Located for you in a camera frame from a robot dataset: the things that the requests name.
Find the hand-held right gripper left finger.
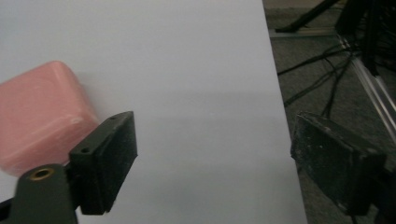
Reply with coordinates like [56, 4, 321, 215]
[67, 110, 138, 217]

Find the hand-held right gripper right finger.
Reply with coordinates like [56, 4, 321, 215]
[290, 111, 388, 217]

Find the pink plastic-wrapped pack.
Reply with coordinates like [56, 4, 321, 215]
[0, 60, 101, 177]

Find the silver metal stand leg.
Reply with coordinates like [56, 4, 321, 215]
[337, 35, 396, 144]

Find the black stand leg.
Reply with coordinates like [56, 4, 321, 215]
[275, 0, 341, 34]

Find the black cable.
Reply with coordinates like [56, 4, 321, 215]
[283, 59, 353, 108]
[276, 49, 351, 77]
[320, 55, 354, 119]

